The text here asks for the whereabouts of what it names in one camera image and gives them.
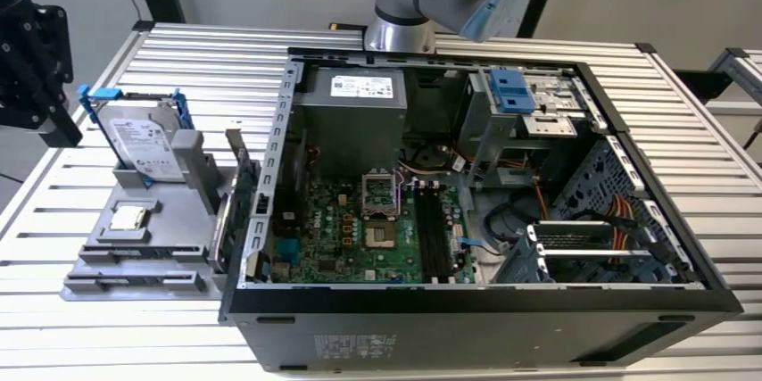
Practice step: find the black RAM slot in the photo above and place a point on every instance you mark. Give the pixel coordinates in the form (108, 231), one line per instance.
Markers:
(420, 238)
(438, 238)
(427, 238)

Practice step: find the hard disk in blue carrier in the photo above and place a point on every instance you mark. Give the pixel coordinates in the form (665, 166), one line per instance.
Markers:
(140, 140)

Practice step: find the silver CPU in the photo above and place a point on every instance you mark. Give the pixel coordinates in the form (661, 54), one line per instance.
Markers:
(128, 217)

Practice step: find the grey parts rack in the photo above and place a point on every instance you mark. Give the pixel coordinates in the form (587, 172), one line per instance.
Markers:
(179, 220)

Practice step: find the green graphics card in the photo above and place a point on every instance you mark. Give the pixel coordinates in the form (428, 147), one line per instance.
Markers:
(240, 193)

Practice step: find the grey power supply unit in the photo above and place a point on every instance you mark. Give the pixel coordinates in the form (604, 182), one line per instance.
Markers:
(351, 131)

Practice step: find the blue board connector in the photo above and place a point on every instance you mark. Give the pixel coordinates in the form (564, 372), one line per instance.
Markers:
(287, 250)

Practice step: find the black cooler fan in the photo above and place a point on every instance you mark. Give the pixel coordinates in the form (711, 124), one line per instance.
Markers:
(431, 155)

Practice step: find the CPU socket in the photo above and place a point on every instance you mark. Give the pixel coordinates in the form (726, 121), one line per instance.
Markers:
(380, 236)

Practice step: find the green motherboard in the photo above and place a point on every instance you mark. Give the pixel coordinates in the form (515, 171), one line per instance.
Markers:
(387, 265)

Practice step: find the blue plastic drive latch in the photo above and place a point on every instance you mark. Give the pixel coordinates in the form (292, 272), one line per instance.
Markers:
(508, 95)

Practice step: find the black grey PC case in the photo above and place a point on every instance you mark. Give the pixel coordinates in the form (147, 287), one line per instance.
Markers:
(416, 336)

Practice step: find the grey metal disk bay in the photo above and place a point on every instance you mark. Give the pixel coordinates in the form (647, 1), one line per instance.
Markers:
(571, 234)

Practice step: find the small slatted metal table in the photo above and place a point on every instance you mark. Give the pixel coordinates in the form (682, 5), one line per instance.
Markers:
(741, 64)

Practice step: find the black table connector bracket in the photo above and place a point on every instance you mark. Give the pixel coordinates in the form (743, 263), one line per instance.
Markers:
(709, 82)

